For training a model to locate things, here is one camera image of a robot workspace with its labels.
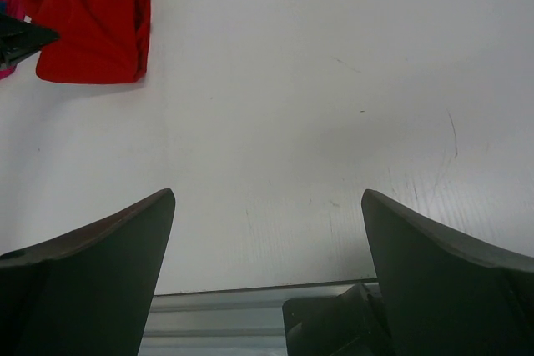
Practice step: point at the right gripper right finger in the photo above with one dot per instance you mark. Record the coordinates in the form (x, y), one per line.
(446, 292)

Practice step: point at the aluminium mounting rail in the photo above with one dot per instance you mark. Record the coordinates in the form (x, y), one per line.
(238, 322)

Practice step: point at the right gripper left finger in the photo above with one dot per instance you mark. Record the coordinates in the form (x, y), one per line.
(88, 291)

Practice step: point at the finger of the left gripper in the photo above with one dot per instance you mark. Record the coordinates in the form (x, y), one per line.
(20, 40)

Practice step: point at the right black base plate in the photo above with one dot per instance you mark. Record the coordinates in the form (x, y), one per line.
(351, 323)

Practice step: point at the red t shirt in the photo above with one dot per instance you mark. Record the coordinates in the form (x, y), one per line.
(100, 41)

